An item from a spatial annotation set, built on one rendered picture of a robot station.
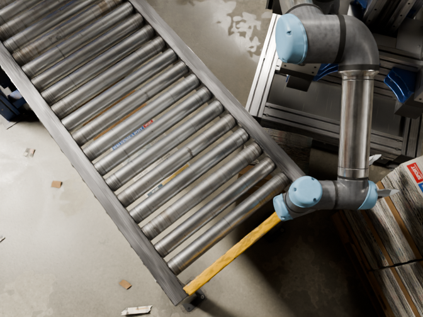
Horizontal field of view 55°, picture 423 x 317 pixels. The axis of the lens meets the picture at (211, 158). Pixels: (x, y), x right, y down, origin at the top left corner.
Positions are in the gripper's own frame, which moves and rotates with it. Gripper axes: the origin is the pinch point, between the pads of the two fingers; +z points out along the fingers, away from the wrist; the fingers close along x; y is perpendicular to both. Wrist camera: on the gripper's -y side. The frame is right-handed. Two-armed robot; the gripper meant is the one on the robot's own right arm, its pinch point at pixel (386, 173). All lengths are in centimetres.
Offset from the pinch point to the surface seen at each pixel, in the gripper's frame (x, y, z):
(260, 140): 23.7, -5.4, -30.2
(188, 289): -12, -3, -66
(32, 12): 97, -6, -91
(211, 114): 38, -6, -42
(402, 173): -0.5, -5.5, 7.5
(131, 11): 87, -7, -57
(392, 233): -15.9, -31.3, 8.2
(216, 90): 45, -5, -38
